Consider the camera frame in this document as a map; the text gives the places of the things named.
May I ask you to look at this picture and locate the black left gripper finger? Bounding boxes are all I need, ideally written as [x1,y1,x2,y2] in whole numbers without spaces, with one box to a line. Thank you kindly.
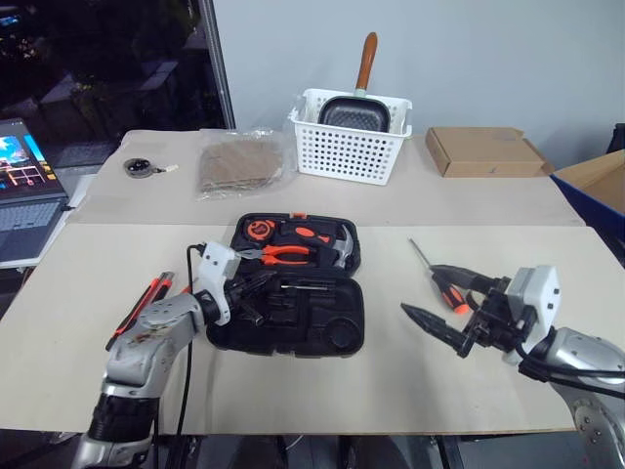
[237,301,268,327]
[241,271,278,290]

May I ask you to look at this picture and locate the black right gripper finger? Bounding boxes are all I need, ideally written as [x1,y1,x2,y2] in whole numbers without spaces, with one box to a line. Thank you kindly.
[431,264,491,295]
[399,302,468,354]

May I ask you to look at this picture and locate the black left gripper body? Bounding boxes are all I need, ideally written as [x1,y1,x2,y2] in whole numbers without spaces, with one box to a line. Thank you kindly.
[222,273,268,326]

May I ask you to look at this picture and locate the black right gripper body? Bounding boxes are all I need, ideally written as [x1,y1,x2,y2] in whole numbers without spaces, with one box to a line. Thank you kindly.
[457,275,531,361]

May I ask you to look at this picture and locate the long orange black screwdriver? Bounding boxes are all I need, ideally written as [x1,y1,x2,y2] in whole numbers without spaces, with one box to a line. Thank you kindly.
[408,238,473,316]

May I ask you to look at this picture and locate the orange black utility knife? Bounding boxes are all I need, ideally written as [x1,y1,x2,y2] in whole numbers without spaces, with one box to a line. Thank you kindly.
[105,271,176,352]

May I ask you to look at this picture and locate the black plastic tool case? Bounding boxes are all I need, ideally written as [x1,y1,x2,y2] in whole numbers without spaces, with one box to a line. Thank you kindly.
[205,211,367,360]

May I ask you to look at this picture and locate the orange black tape measure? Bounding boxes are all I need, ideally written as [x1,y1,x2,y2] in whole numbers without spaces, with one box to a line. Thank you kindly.
[244,219,277,242]

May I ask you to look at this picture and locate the plastic bag of brown sheets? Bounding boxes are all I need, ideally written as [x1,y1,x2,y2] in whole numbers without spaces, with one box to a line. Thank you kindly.
[194,127,295,203]

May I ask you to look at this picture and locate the flat brown cardboard box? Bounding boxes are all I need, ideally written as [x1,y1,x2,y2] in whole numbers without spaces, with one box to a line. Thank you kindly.
[424,126,556,179]

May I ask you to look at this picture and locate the white perforated plastic basket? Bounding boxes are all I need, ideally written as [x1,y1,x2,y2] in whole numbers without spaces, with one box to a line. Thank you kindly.
[287,88,414,188]

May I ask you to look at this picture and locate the blue bin with cardboard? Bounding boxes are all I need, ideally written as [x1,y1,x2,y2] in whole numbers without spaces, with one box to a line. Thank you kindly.
[550,149,625,248]

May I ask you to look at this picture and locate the small black round reel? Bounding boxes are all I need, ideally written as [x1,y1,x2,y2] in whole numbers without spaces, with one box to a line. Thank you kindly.
[122,156,180,180]

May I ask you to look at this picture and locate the black chair back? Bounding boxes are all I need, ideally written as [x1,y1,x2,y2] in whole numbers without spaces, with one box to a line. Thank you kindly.
[604,121,625,158]

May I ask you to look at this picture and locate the open laptop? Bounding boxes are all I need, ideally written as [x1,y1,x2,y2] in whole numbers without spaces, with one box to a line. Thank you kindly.
[0,116,70,269]

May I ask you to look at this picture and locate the orange handled pliers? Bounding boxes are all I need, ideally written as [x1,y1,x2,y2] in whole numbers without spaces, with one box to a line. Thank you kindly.
[237,243,314,268]

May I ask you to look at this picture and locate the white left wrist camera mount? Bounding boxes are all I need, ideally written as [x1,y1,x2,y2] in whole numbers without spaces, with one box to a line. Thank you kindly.
[196,240,241,327]

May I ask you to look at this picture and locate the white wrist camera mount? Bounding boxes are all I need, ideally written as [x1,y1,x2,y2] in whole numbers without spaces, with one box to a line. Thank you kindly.
[196,240,241,327]
[501,265,561,366]

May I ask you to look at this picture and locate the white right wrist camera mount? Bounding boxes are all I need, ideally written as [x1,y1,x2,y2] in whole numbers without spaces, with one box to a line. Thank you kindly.
[501,265,561,366]

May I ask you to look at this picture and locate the claw hammer orange black handle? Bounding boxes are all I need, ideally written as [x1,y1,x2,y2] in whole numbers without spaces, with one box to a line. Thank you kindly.
[279,224,356,271]

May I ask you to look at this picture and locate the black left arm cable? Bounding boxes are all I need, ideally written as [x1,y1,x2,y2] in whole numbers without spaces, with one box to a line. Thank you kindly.
[174,242,208,437]

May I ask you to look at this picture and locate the square pan with wooden handle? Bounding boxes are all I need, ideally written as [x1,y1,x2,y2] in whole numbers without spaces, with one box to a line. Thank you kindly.
[317,31,393,134]

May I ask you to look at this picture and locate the grey window frame post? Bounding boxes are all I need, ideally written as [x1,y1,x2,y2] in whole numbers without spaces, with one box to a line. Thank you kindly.
[196,0,236,131]

